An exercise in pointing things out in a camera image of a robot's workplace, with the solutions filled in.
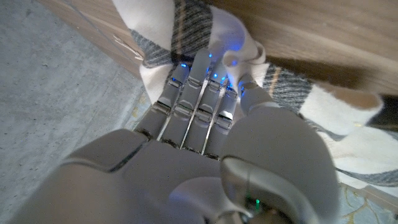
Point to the beige plaid scarf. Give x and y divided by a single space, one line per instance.
342 149

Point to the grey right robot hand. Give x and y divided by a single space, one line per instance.
192 161

